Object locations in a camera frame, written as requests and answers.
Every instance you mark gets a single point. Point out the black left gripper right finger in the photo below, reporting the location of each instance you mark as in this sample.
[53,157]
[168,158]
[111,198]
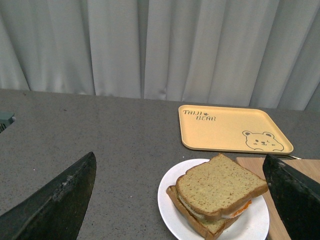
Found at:
[296,198]

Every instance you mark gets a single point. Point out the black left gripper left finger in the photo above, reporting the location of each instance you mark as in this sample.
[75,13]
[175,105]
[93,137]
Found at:
[57,210]

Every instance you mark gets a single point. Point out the white round plate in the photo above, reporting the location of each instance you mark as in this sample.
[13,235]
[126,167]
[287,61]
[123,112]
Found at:
[253,224]

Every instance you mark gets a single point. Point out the fried egg toy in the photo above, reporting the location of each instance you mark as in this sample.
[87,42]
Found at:
[236,213]

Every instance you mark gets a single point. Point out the bread slice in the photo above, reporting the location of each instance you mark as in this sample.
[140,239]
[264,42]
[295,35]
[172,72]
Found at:
[209,230]
[219,186]

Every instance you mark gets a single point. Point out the green grey device at edge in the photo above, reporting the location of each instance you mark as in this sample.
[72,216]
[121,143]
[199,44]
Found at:
[6,119]

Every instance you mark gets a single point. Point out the yellow bear tray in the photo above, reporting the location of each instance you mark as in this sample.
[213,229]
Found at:
[230,129]

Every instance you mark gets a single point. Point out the grey curtain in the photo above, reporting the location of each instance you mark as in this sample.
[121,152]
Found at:
[251,53]

